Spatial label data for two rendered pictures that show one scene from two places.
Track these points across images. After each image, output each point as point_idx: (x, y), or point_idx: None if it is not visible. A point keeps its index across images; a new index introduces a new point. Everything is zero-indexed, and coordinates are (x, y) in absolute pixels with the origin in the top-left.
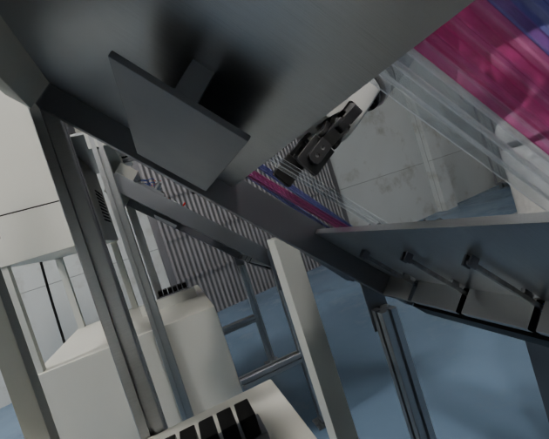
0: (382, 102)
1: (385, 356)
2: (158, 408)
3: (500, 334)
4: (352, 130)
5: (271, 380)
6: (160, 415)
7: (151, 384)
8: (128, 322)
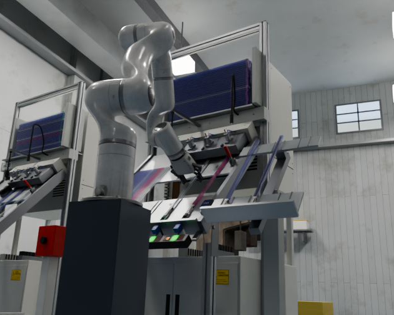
0: (171, 159)
1: (216, 272)
2: (261, 251)
3: (154, 249)
4: (176, 172)
5: (239, 255)
6: (261, 254)
7: (262, 243)
8: None
